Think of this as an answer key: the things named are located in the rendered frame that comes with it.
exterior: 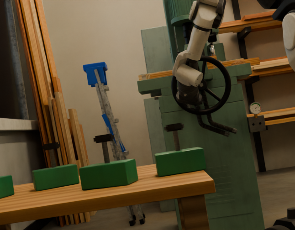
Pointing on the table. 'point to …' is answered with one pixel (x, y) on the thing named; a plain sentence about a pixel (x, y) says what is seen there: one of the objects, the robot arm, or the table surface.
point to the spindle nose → (187, 28)
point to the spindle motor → (179, 11)
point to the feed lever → (212, 37)
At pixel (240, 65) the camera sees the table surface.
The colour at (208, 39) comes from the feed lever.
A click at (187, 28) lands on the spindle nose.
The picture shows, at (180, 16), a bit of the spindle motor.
